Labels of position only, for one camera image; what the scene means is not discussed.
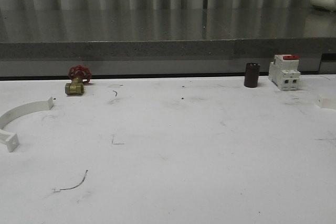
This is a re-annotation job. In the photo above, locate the white half-ring pipe clamp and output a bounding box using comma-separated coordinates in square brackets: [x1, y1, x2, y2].
[1, 97, 54, 153]

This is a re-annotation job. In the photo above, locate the dark brown pipe coupling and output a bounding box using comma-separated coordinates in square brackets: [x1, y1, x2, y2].
[244, 62, 260, 88]

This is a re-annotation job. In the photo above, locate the brass valve red handwheel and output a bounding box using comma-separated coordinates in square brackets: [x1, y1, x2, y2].
[65, 65, 92, 95]

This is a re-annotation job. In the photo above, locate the grey stone counter slab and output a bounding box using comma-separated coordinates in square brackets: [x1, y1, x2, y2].
[1, 8, 335, 61]

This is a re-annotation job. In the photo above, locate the white circuit breaker red switch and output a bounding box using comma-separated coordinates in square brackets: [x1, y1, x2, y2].
[268, 55, 301, 91]

